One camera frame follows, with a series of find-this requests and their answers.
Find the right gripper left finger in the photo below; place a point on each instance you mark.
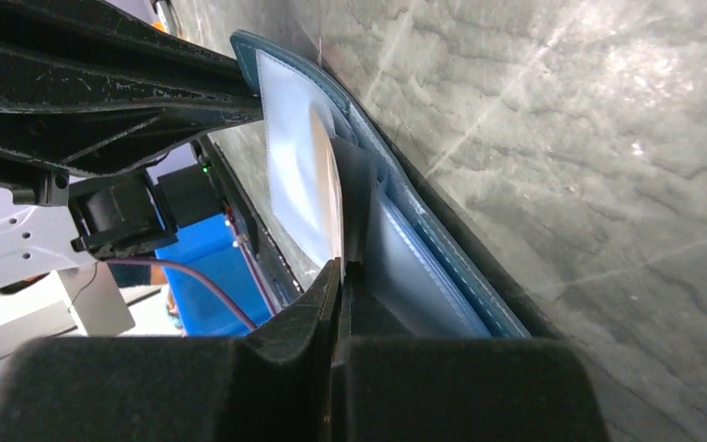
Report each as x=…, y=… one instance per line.
x=265, y=386

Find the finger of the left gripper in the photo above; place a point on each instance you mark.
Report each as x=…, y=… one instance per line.
x=90, y=89

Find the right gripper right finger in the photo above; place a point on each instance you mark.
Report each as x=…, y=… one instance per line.
x=390, y=385

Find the blue leather card holder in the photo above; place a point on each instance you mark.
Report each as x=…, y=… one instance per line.
x=412, y=265

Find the single gold credit card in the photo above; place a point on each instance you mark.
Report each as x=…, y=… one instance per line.
x=329, y=187

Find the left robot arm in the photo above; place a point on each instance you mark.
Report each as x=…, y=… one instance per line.
x=63, y=220

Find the blue plastic bin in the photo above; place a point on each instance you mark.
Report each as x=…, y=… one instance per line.
x=209, y=246

